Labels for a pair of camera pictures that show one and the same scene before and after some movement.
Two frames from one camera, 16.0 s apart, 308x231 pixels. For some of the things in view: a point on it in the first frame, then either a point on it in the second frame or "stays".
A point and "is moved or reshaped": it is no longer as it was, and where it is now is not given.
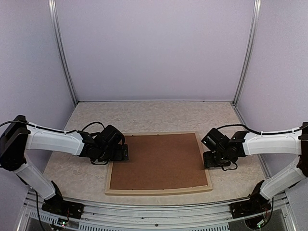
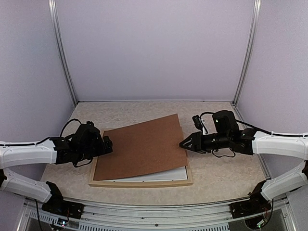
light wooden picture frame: (112, 166) -> (141, 184)
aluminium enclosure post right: (257, 4) stays
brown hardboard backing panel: (160, 160) is moved or reshaped
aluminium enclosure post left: (52, 7) stays
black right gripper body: (220, 160) -> (222, 142)
